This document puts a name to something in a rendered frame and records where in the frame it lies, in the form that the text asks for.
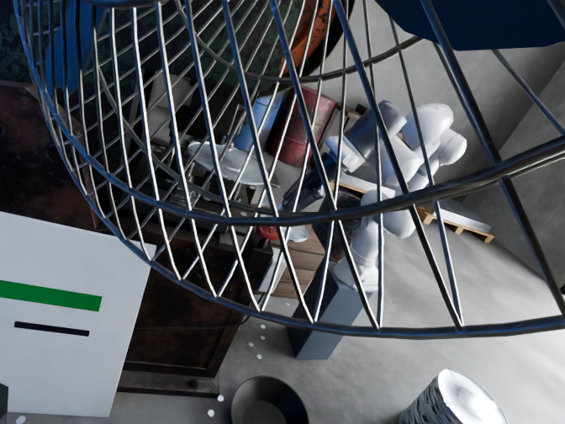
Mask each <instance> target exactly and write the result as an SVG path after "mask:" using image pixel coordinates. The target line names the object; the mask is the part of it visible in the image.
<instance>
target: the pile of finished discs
mask: <svg viewBox="0 0 565 424"><path fill-rule="evenodd" d="M308 237H309V230H308V228H307V226H306V225H299V226H293V227H291V228H290V231H289V235H288V241H290V240H292V241H294V242H301V241H305V240H307V238H308Z"/></svg>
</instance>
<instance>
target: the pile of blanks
mask: <svg viewBox="0 0 565 424"><path fill-rule="evenodd" d="M438 375H439V374H437V375H436V376H435V377H434V379H433V380H432V381H431V382H430V383H429V384H428V385H427V387H426V388H425V389H424V390H423V391H422V392H421V393H420V395H419V396H418V397H416V398H415V400H414V401H413V402H412V403H411V404H410V405H409V406H408V407H407V408H406V410H405V411H404V412H403V413H402V414H401V416H400V418H399V424H461V422H460V421H459V420H458V419H457V418H456V417H455V416H454V415H453V414H452V413H451V411H450V410H449V408H448V407H447V403H445V401H444V400H443V399H442V397H441V393H440V391H439V389H438V385H437V378H438Z"/></svg>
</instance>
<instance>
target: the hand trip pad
mask: <svg viewBox="0 0 565 424"><path fill-rule="evenodd" d="M256 233H257V235H258V236H260V237H262V239H261V242H262V243H265V244H266V243H267V241H268V239H271V240H274V241H279V238H278V235H277V229H276V227H272V228H270V227H266V226H256Z"/></svg>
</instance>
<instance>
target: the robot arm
mask: <svg viewBox="0 0 565 424"><path fill-rule="evenodd" d="M378 108H379V110H380V113H381V115H382V118H383V123H384V124H385V127H386V130H387V132H388V136H389V138H390V140H391V143H392V146H393V149H394V152H395V154H396V157H397V159H398V161H399V165H400V168H401V170H402V173H403V175H404V179H405V182H406V183H407V186H408V189H409V191H410V192H413V191H415V190H418V189H422V188H424V187H425V186H426V184H427V183H428V182H429V181H428V177H427V173H426V169H425V162H424V158H423V154H422V150H421V146H420V140H419V136H418V132H417V129H416V125H415V119H414V115H413V111H412V110H411V111H410V112H409V113H408V114H407V115H406V116H405V115H404V114H403V113H402V112H401V111H400V110H399V109H398V108H397V107H396V106H395V105H394V104H393V103H392V102H389V101H387V100H383V101H382V102H380V103H378ZM416 109H417V113H418V116H419V120H420V126H421V129H422V134H423V137H424V141H425V147H426V150H427V154H428V158H429V162H430V169H431V172H432V176H433V175H434V173H435V172H436V170H437V168H438V167H439V166H442V165H448V164H452V163H453V162H455V161H457V160H458V159H459V158H460V157H461V156H462V154H463V153H464V152H465V150H466V147H467V141H466V139H464V138H463V137H462V136H461V135H459V134H457V133H456V132H455V131H453V130H451V129H450V128H449V127H450V126H451V123H452V122H453V112H452V111H451V109H450V108H449V106H447V105H445V104H443V103H428V104H426V105H421V106H419V107H417V108H416ZM401 128H402V137H403V138H404V139H405V141H406V142H407V143H408V145H409V146H410V148H411V149H412V151H411V150H410V149H409V148H408V147H407V146H406V145H405V144H404V143H403V142H402V141H401V140H400V139H399V138H398V137H397V136H396V134H397V133H398V132H399V131H400V130H401ZM338 139H339V136H330V137H329V138H328V139H327V140H326V141H325V144H326V145H327V146H328V147H329V149H330V151H329V152H328V153H329V154H330V155H329V154H328V153H327V152H325V153H324V154H323V155H321V156H320V158H321V161H322V163H323V166H324V169H325V174H326V177H327V179H328V182H329V183H330V182H333V183H335V170H336V160H337V150H338ZM378 139H379V151H380V166H381V179H382V181H383V182H384V184H387V185H392V186H393V188H394V191H395V193H394V197H395V196H399V195H401V194H403V193H402V191H401V188H400V186H399V182H398V179H397V178H396V175H395V172H394V170H393V166H392V164H391V161H390V159H389V157H388V153H387V151H386V148H385V145H384V144H383V139H382V137H381V135H380V132H379V131H378ZM332 158H333V159H334V160H335V161H334V160H333V159H332ZM364 162H368V163H369V165H370V166H371V167H372V168H373V170H374V171H375V172H376V154H375V140H374V127H373V113H372V110H371V109H369V110H368V111H367V112H366V113H365V114H364V115H363V116H361V117H360V118H359V119H358V120H357V121H356V122H355V124H354V125H353V126H352V127H351V128H350V129H349V130H347V131H345V132H344V133H343V136H342V147H341V167H340V176H339V180H341V179H342V178H343V177H344V176H345V173H344V171H345V172H346V171H347V170H349V171H350V172H353V171H355V170H356V169H357V168H358V167H359V166H361V164H363V163H364ZM342 169H343V170H344V171H343V170H342ZM298 180H299V178H298ZM298 180H297V181H296V182H295V183H294V184H293V185H292V186H291V188H290V189H289V190H288V191H287V192H286V193H285V194H284V195H283V201H282V203H281V204H279V205H278V206H277V209H279V210H285V211H291V209H292V206H293V200H294V196H295V193H296V189H297V186H298ZM323 191H324V188H323V184H322V182H321V179H320V176H319V172H318V169H317V167H315V168H313V169H312V170H311V171H309V170H308V169H305V171H304V178H303V181H302V185H301V189H300V191H299V195H298V201H297V204H296V208H295V211H294V212H300V211H301V210H303V209H305V208H306V207H308V206H309V205H311V204H312V203H313V202H315V201H316V200H318V199H322V198H323V197H324V196H325V194H324V193H323ZM376 202H377V190H376V189H372V190H369V191H367V192H366V193H364V195H363V196H362V200H361V206H362V205H367V204H373V203H376ZM383 229H384V230H385V231H386V232H387V233H388V234H390V235H392V236H394V237H396V238H398V239H404V238H406V237H408V236H410V235H411V234H412V233H413V231H414V229H415V225H414V222H413V220H412V218H411V215H410V212H409V210H402V211H396V212H389V213H383ZM349 249H350V252H351V256H352V258H353V261H354V263H355V266H356V270H357V273H358V275H359V278H360V280H361V283H362V287H363V289H364V291H366V290H378V269H377V268H376V266H375V260H376V257H377V254H378V215H372V216H366V217H362V222H361V228H360V230H359V232H358V233H357V235H356V238H355V240H354V241H353V243H351V244H350V246H349ZM333 271H334V272H335V275H336V276H337V278H338V279H340V280H341V281H342V282H344V283H345V284H347V285H349V286H350V287H352V288H353V289H354V290H355V291H358V290H357V288H356V284H355V281H354V278H353V277H352V274H351V270H350V267H349V265H348V262H347V260H346V256H345V255H344V257H343V258H342V259H341V260H340V261H339V262H338V263H337V264H336V265H335V266H334V270H333Z"/></svg>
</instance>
